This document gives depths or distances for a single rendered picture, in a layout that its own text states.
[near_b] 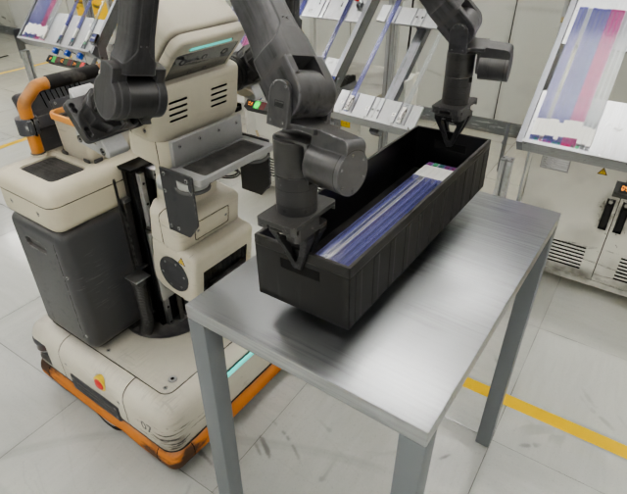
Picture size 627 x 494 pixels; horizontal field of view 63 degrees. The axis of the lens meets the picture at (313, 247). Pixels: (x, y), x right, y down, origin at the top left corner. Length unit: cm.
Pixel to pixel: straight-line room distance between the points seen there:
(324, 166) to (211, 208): 74
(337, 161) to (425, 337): 36
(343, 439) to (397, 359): 91
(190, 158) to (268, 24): 58
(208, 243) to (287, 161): 71
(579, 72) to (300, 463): 152
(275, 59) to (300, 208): 19
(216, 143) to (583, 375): 148
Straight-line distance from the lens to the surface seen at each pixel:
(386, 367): 79
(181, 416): 147
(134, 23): 93
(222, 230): 138
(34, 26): 362
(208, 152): 123
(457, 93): 114
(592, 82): 195
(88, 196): 141
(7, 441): 193
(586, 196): 223
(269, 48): 66
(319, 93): 65
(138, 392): 151
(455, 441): 174
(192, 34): 109
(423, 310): 89
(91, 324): 157
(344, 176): 61
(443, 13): 109
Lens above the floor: 137
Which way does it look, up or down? 34 degrees down
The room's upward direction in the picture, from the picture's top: straight up
